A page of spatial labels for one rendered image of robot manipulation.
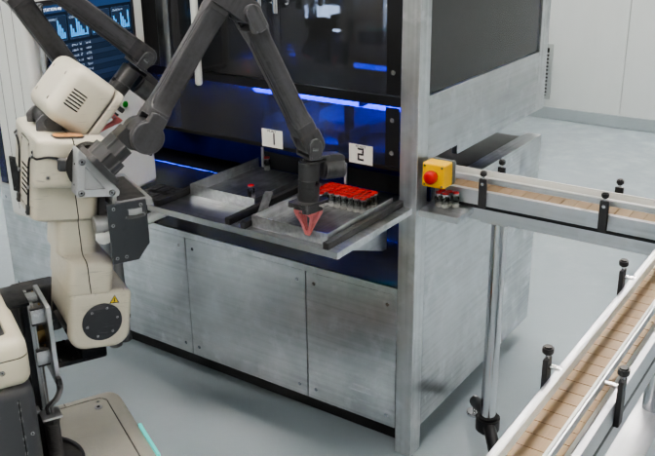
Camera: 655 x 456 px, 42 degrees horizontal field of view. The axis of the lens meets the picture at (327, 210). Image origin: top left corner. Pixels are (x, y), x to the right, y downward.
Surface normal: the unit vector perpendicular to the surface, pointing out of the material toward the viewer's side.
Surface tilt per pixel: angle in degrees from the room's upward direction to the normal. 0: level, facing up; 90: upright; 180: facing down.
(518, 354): 0
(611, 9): 90
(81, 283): 90
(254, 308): 90
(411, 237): 90
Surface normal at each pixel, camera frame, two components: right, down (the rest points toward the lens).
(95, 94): 0.49, 0.29
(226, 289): -0.56, 0.29
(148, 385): -0.01, -0.94
